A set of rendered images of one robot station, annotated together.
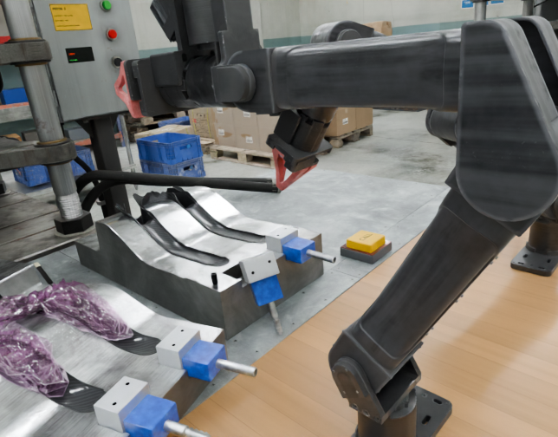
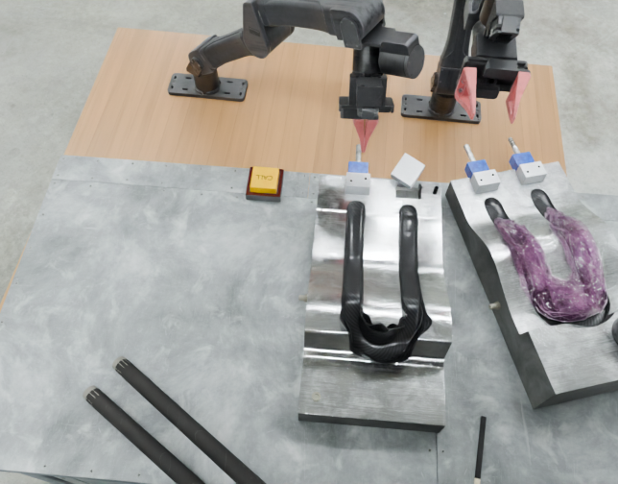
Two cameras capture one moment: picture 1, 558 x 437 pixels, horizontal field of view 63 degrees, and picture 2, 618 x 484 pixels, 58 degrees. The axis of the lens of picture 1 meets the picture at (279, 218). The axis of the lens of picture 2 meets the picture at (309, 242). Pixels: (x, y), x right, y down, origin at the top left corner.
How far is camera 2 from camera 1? 1.50 m
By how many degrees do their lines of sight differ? 89
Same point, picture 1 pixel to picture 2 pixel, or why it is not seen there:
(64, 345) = (540, 227)
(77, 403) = (544, 203)
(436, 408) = (410, 98)
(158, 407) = (520, 157)
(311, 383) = (428, 150)
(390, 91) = not seen: outside the picture
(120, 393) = (533, 169)
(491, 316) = (314, 99)
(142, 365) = (505, 195)
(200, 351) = (480, 168)
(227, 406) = not seen: hidden behind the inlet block
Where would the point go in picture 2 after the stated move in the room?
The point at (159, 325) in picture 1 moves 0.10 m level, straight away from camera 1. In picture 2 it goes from (475, 215) to (455, 249)
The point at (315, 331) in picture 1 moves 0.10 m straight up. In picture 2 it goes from (388, 169) to (393, 141)
